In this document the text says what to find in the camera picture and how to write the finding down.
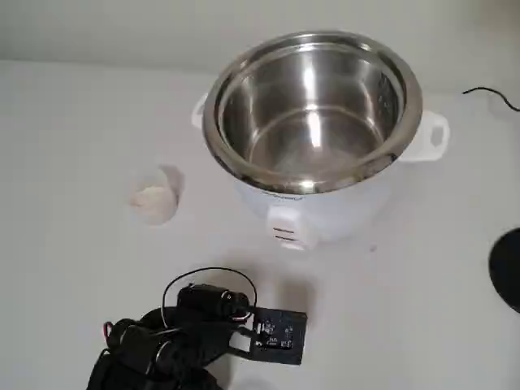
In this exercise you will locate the translucent plastic measuring cup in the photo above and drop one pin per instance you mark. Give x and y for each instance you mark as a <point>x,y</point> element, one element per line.
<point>162,211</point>

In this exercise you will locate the white rice grains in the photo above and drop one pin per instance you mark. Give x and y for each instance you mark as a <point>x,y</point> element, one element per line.
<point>148,197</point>

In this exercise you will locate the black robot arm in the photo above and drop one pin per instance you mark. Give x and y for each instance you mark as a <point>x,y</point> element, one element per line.
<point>134,345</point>

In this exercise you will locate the white rice cooker housing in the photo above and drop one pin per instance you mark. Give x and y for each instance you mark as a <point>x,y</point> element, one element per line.
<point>345,211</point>

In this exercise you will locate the stainless steel inner pot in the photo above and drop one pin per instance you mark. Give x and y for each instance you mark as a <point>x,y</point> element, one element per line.
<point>308,101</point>

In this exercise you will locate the black round object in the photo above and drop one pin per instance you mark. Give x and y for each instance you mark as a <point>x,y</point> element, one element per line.
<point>508,268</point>

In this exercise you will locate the black camera circuit board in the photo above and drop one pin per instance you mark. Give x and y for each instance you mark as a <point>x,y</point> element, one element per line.
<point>292,325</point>

